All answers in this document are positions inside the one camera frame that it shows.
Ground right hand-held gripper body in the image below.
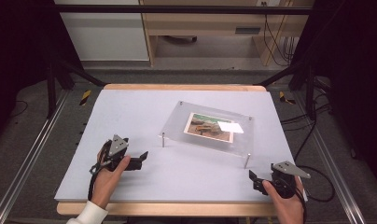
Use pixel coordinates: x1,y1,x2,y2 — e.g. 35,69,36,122
270,161,312,200

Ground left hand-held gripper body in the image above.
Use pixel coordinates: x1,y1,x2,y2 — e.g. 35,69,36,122
89,133,130,175

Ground person's right hand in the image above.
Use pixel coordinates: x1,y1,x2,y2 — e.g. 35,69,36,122
261,176,305,224

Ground person's left hand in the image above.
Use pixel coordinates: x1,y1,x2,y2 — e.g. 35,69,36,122
91,147,132,209

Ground light grey table mat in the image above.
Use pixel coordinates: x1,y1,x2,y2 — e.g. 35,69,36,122
53,89,310,203

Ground small white card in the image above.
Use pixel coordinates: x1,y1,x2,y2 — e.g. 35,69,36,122
216,120,244,134

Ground wooden table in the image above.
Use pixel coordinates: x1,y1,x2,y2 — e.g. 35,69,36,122
56,83,278,217

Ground yellow black tape strip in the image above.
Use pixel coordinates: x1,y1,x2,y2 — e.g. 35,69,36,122
79,89,92,106
278,91,297,105

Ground printed photo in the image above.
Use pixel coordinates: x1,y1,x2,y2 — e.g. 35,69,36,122
183,112,235,145

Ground black metal stand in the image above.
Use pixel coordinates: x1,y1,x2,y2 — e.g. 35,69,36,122
46,57,107,119
254,60,317,121

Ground white cabinet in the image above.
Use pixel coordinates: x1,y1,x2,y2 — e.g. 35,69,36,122
53,0,150,62

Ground black curtain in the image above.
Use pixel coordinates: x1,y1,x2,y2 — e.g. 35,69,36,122
0,0,84,144
288,0,377,190

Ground grey desk label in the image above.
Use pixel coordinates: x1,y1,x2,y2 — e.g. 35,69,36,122
234,26,262,35

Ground light wooden desk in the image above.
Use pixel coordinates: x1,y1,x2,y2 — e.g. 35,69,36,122
139,0,315,67

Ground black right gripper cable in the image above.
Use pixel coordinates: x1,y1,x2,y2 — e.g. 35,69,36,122
293,164,336,203

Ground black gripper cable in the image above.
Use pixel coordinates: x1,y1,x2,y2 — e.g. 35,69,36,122
87,164,101,202
293,164,336,203

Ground black floor cables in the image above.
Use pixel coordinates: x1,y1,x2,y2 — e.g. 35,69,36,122
279,77,333,163

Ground clear acrylic photo frame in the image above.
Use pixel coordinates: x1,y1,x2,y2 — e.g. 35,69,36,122
159,100,255,171

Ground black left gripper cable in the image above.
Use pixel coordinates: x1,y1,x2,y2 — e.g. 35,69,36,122
87,164,101,202

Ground aluminium floor rail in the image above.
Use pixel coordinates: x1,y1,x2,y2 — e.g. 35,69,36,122
292,92,368,224
0,90,70,224

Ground thin black floor cable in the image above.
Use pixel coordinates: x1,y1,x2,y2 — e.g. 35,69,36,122
9,99,29,119

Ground black hanging cables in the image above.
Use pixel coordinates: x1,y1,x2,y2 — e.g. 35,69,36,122
261,1,296,67

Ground black horizontal frame bar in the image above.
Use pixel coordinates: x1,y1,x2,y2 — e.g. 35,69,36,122
51,4,314,16

